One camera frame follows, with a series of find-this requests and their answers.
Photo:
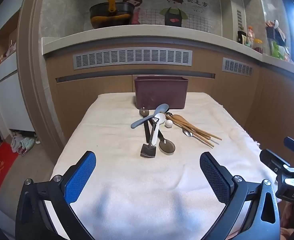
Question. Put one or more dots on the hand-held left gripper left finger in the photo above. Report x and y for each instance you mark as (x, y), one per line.
(80, 177)

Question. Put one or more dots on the small black spatula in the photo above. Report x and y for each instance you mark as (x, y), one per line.
(148, 151)

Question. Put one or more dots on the wooden chopstick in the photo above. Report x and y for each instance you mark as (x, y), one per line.
(203, 140)
(207, 133)

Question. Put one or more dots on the small metal spoon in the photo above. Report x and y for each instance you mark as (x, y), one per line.
(187, 133)

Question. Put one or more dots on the blue-grey plastic spoon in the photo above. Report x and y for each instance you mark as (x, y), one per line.
(162, 108)

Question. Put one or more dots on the jar with orange lid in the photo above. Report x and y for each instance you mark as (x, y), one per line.
(258, 46)

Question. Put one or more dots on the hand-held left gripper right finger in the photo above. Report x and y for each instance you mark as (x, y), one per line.
(214, 177)

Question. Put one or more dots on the translucent dark spoon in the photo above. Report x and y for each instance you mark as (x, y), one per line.
(167, 147)

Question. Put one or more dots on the cartoon wall poster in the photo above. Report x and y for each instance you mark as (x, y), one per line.
(173, 10)

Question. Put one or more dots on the dark packet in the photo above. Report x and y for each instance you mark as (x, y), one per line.
(241, 38)

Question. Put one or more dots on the short grey vent grille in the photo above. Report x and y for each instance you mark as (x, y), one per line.
(236, 67)

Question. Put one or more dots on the green packets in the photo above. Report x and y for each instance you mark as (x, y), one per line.
(278, 51)

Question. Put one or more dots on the wooden spoon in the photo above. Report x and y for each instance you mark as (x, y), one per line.
(179, 118)

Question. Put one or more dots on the black and yellow pot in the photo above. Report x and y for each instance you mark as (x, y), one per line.
(112, 17)

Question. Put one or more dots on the clear bottle with orange cap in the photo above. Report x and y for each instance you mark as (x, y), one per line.
(249, 37)

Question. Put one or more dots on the wooden cabinet front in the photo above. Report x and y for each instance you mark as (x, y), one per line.
(99, 90)

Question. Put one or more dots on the white towel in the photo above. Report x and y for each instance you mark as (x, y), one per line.
(127, 180)

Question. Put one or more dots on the long grey vent grille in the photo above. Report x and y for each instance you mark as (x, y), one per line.
(132, 58)

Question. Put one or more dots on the white plastic spoon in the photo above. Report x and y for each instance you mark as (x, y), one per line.
(160, 118)

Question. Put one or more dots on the pale stone counter ledge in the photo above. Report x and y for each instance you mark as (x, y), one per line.
(162, 36)

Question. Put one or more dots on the white cabinet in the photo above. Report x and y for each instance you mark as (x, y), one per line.
(9, 92)

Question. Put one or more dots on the maroon plastic box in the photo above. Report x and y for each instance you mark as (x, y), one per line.
(159, 95)

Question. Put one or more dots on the pale slippers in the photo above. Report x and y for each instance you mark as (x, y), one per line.
(22, 143)

